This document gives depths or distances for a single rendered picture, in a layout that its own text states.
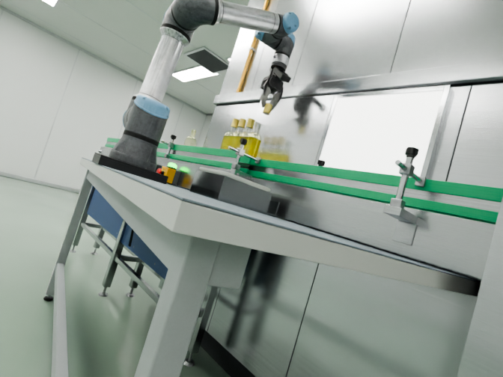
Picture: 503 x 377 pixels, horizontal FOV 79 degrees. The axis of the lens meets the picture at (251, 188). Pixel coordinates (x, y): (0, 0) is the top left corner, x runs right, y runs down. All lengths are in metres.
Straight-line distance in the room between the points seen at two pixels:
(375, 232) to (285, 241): 0.56
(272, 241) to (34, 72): 6.77
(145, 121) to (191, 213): 0.76
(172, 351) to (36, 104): 6.68
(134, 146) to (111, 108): 6.20
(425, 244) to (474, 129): 0.44
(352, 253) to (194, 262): 0.23
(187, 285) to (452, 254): 0.64
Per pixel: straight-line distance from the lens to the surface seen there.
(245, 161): 1.31
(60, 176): 7.05
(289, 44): 1.53
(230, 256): 0.39
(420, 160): 1.12
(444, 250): 0.86
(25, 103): 6.94
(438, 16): 1.42
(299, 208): 1.06
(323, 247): 0.42
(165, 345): 0.40
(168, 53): 1.26
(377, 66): 1.40
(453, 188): 0.90
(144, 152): 1.03
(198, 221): 0.31
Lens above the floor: 0.76
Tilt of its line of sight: 3 degrees up
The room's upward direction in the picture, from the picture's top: 17 degrees clockwise
